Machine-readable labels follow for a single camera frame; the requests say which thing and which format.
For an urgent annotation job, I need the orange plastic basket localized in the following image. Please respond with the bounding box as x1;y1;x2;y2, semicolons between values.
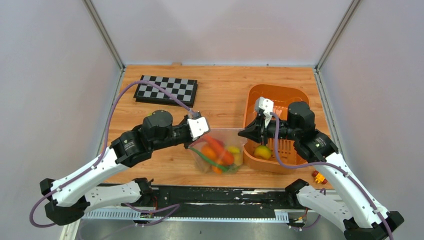
242;84;309;175

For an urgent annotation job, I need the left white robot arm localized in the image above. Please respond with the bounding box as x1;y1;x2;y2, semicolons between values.
40;110;210;226

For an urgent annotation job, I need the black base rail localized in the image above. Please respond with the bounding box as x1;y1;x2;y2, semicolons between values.
120;177;319;221

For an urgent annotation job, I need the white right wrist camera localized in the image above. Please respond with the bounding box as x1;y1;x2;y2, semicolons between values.
254;96;274;128

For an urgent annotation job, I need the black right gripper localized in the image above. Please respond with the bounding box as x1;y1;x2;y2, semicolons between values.
238;112;300;146

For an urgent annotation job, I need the green chili pepper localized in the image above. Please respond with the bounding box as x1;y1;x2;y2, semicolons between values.
188;147;229;172

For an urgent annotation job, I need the yellow green toy lemon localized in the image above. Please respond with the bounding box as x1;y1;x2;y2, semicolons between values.
253;145;273;161

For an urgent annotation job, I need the yellow red toy block car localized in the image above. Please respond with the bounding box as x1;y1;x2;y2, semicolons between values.
311;170;328;185

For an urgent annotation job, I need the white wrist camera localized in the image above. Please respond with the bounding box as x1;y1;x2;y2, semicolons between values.
254;96;274;128
187;112;211;141

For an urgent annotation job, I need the yellow wrinkled round fruit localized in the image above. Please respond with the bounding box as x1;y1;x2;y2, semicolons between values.
233;153;243;166

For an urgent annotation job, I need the clear zip top bag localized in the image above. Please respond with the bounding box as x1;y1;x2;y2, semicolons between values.
188;128;247;175

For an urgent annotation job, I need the yellow toy banana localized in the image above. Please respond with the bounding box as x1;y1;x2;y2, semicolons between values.
226;145;241;155

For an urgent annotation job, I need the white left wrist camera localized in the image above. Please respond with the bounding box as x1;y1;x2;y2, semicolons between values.
187;112;211;141

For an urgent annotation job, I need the orange toy carrot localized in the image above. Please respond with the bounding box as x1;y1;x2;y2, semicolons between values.
202;134;234;166

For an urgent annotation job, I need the black grey chessboard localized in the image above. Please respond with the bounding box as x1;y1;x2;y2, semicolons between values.
133;75;198;108

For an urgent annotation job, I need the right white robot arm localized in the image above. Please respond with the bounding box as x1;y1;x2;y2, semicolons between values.
239;97;404;240

